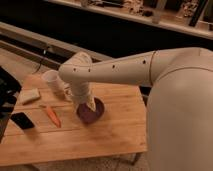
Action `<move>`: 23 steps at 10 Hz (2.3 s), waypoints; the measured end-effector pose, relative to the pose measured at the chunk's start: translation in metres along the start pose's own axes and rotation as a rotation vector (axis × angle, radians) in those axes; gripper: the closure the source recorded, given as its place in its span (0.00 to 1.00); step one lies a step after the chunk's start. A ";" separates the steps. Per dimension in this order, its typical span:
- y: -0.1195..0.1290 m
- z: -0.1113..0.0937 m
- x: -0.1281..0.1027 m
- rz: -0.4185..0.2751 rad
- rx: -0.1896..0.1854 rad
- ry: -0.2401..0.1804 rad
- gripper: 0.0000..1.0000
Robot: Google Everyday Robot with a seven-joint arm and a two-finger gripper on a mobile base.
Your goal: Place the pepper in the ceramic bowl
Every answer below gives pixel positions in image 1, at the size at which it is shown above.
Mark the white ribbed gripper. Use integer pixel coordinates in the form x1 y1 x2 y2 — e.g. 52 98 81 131
70 82 96 111

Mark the black phone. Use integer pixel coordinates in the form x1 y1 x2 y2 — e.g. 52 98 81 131
11 112 34 130

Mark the wooden shelf with clutter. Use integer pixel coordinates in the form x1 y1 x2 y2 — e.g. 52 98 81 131
46 0 213 40

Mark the white plastic cup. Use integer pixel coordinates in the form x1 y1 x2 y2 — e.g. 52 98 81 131
41 70 64 98

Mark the black chair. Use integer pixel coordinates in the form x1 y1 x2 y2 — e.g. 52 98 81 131
0 66 21 142

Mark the black cable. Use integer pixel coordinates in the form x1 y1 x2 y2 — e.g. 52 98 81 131
32 46 51 75

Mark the dark purple ceramic bowl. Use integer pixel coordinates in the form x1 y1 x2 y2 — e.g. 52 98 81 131
77 98 105 124

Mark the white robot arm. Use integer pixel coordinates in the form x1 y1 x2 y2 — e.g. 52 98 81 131
59 47 213 171

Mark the beige sponge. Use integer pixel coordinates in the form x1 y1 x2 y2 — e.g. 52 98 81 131
19 88 40 104

